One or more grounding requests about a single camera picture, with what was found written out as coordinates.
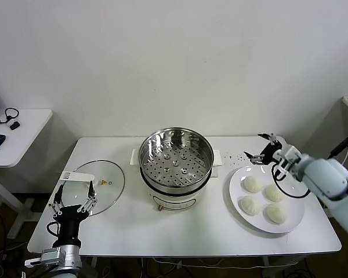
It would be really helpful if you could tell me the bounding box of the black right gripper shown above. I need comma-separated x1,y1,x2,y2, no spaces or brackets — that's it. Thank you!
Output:
244,133,284,166

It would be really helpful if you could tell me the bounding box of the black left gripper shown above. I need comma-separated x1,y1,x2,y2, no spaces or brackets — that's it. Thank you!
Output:
49,180,99,247

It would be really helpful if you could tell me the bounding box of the white steamed baozi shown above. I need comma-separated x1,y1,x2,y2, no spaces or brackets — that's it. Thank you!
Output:
242,175,264,194
239,195,262,217
262,184,287,203
262,202,289,225

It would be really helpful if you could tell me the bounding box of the perforated steel steamer basket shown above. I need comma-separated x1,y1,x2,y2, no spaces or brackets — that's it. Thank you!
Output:
138,126,215,195

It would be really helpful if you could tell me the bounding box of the white round plate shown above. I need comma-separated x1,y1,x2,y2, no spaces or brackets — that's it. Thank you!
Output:
229,164,305,234

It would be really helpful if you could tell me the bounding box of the white side table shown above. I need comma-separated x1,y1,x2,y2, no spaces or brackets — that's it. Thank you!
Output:
0,108,53,239

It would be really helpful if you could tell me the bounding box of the white electric cooker pot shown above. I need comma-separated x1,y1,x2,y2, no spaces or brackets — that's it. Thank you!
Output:
129,148,223,212

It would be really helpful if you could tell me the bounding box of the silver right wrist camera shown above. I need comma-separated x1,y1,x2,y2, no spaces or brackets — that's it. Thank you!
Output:
280,145,304,164

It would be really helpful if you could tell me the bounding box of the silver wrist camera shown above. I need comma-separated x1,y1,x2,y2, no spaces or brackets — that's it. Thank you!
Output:
25,247,61,267
280,145,304,164

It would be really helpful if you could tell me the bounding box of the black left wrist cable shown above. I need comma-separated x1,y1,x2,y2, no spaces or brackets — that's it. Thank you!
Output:
47,221,60,240

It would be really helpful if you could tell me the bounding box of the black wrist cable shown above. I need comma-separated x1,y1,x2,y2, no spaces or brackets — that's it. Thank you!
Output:
271,163,311,199
47,221,60,240

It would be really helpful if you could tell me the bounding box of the glass lid with white handle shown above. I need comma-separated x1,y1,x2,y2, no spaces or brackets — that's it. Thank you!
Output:
60,159,126,217

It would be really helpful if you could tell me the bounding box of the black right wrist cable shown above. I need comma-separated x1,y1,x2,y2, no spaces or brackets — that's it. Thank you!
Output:
271,163,311,199

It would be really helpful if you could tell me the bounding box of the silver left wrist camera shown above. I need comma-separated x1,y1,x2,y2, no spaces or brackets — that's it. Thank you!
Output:
25,247,61,267

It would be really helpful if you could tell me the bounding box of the black power cable with plug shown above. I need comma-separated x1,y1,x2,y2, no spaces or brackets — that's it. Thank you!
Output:
327,136,348,160

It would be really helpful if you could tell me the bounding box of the black headset with cable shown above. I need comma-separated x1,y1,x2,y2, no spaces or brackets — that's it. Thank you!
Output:
0,107,20,126

